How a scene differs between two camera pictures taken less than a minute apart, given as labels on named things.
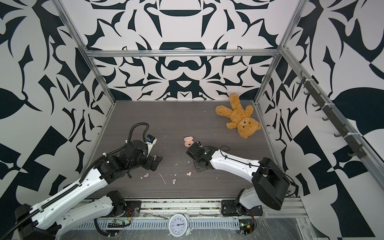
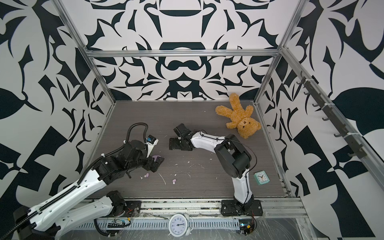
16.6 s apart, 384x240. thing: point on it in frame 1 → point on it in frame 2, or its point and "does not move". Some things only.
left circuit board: [119, 223] does not move
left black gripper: [148, 162] does not move
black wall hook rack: [357, 148] does not move
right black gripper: [196, 168] → [175, 144]
